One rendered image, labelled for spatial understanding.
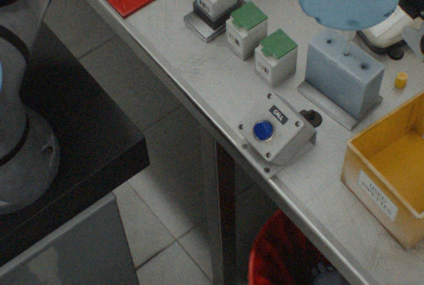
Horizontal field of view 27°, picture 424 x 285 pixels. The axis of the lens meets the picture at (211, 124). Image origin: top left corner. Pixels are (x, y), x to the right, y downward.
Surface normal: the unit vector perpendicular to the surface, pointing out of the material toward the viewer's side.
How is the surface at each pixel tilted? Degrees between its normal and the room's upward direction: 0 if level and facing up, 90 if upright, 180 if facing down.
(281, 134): 30
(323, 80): 90
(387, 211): 90
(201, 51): 0
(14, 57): 69
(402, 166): 0
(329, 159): 0
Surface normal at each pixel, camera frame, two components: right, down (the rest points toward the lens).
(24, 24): 0.90, -0.04
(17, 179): 0.57, 0.47
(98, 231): 0.62, 0.66
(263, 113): -0.42, -0.18
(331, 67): -0.71, 0.61
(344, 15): -0.19, 0.86
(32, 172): 0.72, 0.33
